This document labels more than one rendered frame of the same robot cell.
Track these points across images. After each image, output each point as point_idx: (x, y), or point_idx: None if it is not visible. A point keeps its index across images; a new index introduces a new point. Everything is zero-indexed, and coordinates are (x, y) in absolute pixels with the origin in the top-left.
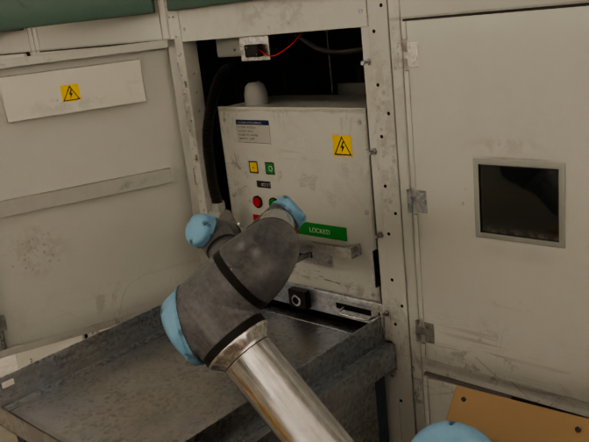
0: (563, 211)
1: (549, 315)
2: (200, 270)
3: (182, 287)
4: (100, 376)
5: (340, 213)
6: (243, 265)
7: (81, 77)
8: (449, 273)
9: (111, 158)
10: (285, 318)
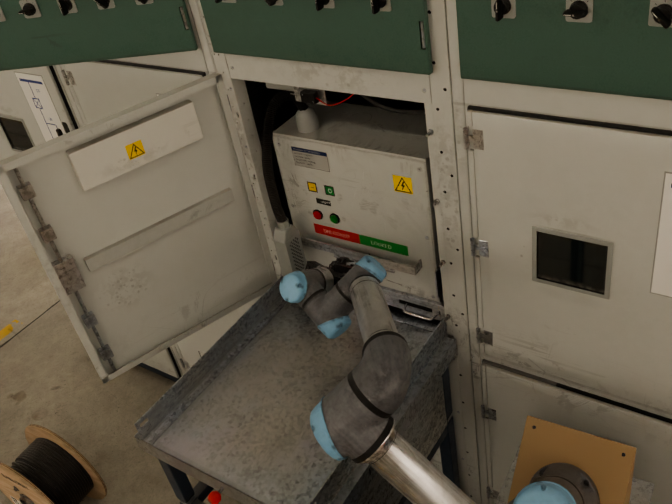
0: (609, 275)
1: (592, 339)
2: (340, 396)
3: (327, 409)
4: (214, 396)
5: (401, 235)
6: (378, 396)
7: (143, 133)
8: (507, 301)
9: (178, 193)
10: (353, 310)
